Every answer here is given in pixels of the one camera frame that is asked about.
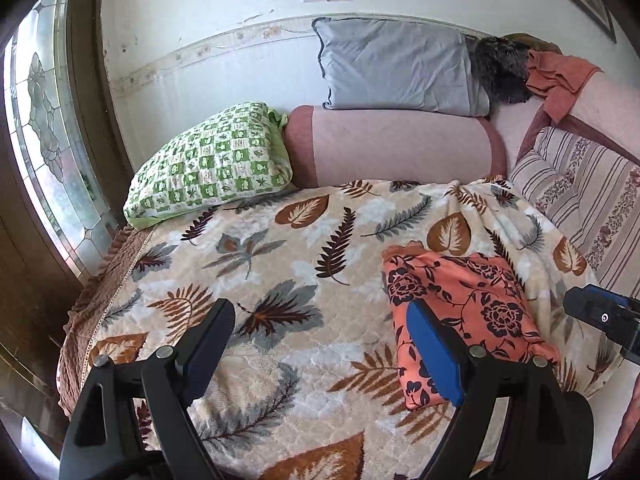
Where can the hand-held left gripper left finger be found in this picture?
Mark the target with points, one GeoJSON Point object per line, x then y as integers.
{"type": "Point", "coordinates": [210, 345]}

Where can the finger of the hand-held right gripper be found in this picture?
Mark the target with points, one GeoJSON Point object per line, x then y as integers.
{"type": "Point", "coordinates": [590, 310]}

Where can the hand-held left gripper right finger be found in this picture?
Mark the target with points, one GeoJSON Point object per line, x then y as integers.
{"type": "Point", "coordinates": [435, 355]}

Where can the orange floral garment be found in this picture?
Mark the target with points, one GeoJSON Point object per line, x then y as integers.
{"type": "Point", "coordinates": [475, 290]}

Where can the striped floral cushion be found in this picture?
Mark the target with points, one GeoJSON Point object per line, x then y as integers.
{"type": "Point", "coordinates": [585, 195]}

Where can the leaf print blanket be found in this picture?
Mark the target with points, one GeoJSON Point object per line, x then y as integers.
{"type": "Point", "coordinates": [300, 270]}

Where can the brown bed cover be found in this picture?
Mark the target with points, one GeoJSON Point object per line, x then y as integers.
{"type": "Point", "coordinates": [100, 285]}

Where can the green checked pillow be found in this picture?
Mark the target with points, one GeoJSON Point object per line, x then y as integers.
{"type": "Point", "coordinates": [210, 160]}

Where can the pink sofa backrest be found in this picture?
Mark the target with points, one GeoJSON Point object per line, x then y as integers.
{"type": "Point", "coordinates": [610, 110]}

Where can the pink bolster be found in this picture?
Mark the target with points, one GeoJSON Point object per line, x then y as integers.
{"type": "Point", "coordinates": [395, 145]}

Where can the salmon cloth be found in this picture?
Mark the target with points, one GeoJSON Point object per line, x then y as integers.
{"type": "Point", "coordinates": [560, 77]}

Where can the dark fuzzy cloth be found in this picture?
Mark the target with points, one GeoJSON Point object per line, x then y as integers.
{"type": "Point", "coordinates": [500, 72]}

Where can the wooden door with stained glass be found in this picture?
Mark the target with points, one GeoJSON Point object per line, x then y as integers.
{"type": "Point", "coordinates": [45, 135]}

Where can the olive cloth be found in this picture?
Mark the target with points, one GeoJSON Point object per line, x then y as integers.
{"type": "Point", "coordinates": [530, 41]}

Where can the grey pillow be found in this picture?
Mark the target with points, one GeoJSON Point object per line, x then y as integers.
{"type": "Point", "coordinates": [395, 65]}

